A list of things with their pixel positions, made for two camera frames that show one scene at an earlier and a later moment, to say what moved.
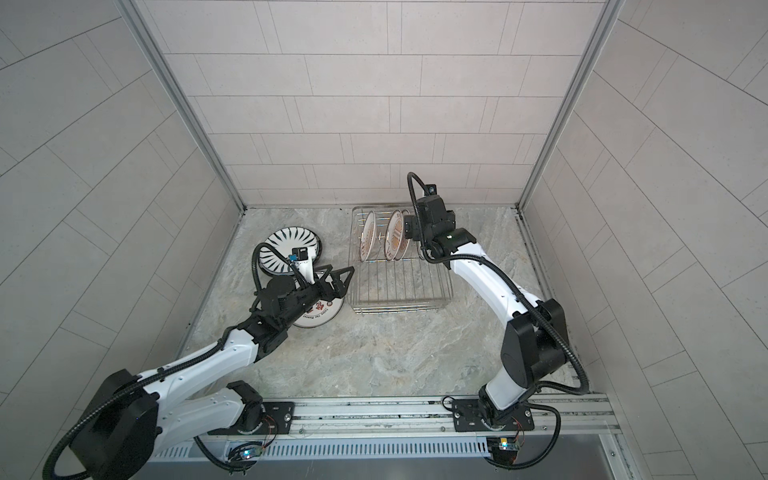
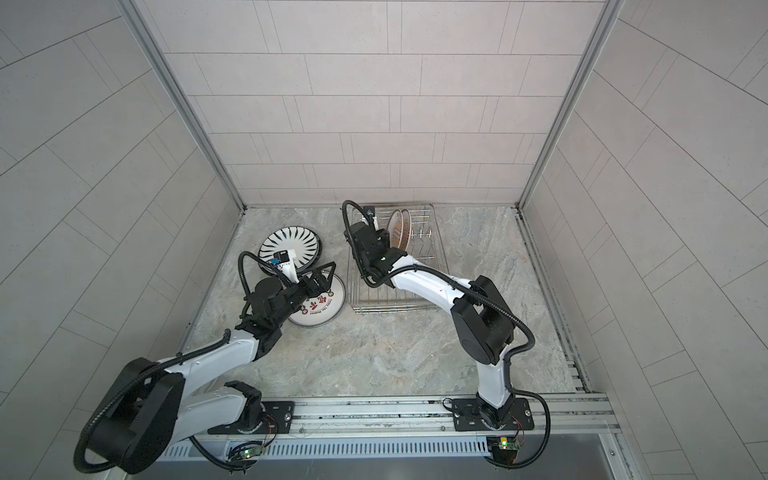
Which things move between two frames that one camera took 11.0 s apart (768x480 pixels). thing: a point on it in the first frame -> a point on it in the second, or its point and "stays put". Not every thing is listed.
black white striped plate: x=285 y=240 stays put
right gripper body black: x=420 y=228 -> x=357 y=252
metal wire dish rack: x=388 y=273 stays put
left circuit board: x=243 y=456 stays put
